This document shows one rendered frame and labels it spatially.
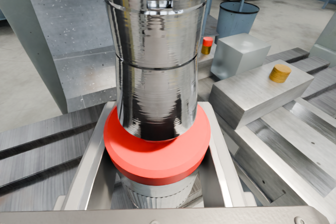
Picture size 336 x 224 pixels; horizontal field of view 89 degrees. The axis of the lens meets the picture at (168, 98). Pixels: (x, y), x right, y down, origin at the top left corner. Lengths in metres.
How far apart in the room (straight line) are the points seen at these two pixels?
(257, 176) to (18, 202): 0.31
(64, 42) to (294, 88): 0.49
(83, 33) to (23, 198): 0.37
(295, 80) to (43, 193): 0.38
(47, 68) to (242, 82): 0.54
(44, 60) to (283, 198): 0.61
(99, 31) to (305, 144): 0.49
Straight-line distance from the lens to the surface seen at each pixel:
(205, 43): 0.30
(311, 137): 0.30
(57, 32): 0.53
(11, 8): 0.57
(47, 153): 0.34
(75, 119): 0.37
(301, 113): 0.32
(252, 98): 0.24
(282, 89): 0.28
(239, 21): 2.37
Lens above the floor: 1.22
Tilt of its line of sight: 43 degrees down
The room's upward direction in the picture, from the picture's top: 2 degrees clockwise
